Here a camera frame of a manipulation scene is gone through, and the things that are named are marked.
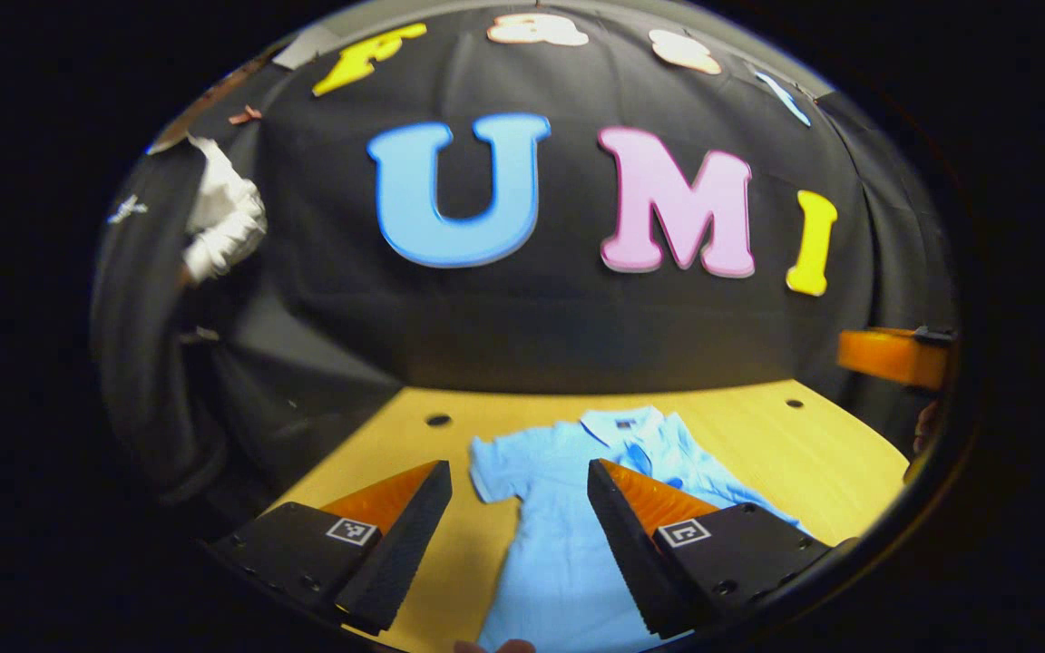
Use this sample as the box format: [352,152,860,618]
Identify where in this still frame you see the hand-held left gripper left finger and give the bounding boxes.
[205,460,454,636]

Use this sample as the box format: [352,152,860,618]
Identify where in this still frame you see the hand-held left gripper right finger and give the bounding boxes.
[587,458,855,640]

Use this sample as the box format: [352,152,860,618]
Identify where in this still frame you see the light blue T-shirt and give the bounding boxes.
[470,405,805,653]

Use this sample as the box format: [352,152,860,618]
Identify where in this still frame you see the black backdrop cloth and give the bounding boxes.
[92,0,959,509]

